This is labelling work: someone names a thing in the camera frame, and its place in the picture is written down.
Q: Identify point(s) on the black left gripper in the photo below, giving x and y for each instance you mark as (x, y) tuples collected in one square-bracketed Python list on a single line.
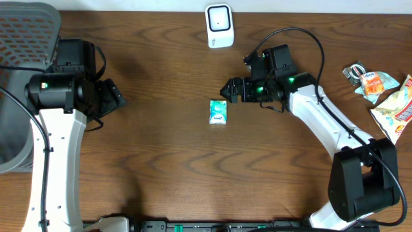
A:
[(109, 97)]

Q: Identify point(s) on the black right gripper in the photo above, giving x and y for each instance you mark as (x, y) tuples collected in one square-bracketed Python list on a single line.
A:
[(243, 82)]

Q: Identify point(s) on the teal tissue box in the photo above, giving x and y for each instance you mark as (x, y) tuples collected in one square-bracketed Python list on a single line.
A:
[(218, 112)]

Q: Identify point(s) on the orange small packet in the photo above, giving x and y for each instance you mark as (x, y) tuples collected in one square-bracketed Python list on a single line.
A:
[(371, 83)]

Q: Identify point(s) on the mint green wipes pack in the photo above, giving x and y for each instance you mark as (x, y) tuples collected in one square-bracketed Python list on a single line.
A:
[(388, 83)]

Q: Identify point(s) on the cream snack bag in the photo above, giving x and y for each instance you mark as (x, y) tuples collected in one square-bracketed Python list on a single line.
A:
[(393, 114)]

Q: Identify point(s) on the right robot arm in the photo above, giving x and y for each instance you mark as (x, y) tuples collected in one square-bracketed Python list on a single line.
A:
[(364, 174)]

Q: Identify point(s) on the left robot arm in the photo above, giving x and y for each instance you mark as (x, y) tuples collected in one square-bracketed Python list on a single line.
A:
[(63, 99)]

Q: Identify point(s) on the white barcode scanner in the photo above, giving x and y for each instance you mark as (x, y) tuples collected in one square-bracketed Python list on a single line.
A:
[(220, 27)]

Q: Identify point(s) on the dark grey plastic basket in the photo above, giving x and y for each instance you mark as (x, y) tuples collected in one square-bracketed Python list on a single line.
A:
[(29, 33)]

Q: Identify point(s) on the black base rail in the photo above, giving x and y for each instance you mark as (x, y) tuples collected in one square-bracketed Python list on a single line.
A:
[(225, 226)]

